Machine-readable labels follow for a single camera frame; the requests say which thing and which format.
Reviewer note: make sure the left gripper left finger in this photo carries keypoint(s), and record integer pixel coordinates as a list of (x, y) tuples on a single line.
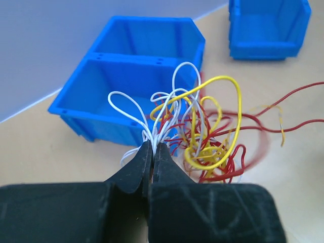
[(109, 211)]

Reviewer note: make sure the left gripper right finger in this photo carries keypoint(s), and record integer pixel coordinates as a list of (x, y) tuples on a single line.
[(181, 210)]

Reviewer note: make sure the large divided blue bin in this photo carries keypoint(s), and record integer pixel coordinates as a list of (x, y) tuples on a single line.
[(132, 58)]

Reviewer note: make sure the small blue bin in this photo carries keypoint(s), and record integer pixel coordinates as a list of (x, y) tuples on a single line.
[(267, 30)]

